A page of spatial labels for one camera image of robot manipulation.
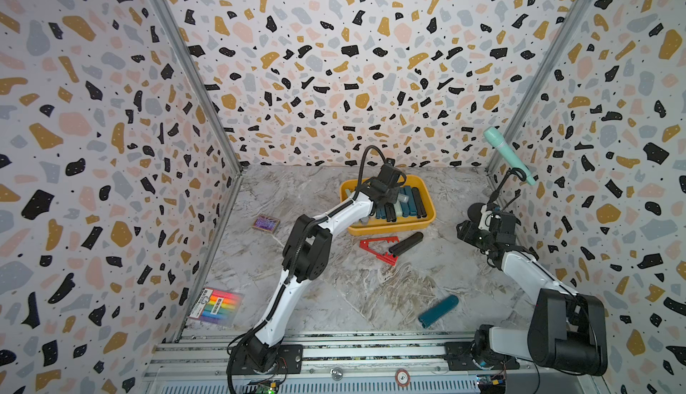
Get rainbow marker pack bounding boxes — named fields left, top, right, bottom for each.
left=189, top=288, right=243, bottom=326

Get yellow plastic storage box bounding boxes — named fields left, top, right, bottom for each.
left=348, top=174, right=436, bottom=236

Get black pruning pliers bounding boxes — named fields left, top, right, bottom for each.
left=389, top=231, right=424, bottom=257
left=384, top=203, right=398, bottom=223
left=412, top=188, right=427, bottom=219

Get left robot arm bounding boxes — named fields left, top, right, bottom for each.
left=227, top=146, right=407, bottom=373

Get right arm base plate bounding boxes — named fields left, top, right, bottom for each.
left=444, top=340, right=521, bottom=371

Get mint green microphone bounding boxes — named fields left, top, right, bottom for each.
left=483, top=127, right=536, bottom=186

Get aluminium frame rail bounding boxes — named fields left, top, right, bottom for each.
left=143, top=331, right=609, bottom=393

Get colourful card box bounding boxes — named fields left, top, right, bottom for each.
left=252, top=215, right=280, bottom=234

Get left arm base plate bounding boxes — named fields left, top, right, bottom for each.
left=227, top=340, right=304, bottom=376

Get red pruning pliers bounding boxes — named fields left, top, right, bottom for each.
left=359, top=236, right=399, bottom=266

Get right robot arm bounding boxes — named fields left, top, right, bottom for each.
left=457, top=204, right=608, bottom=376

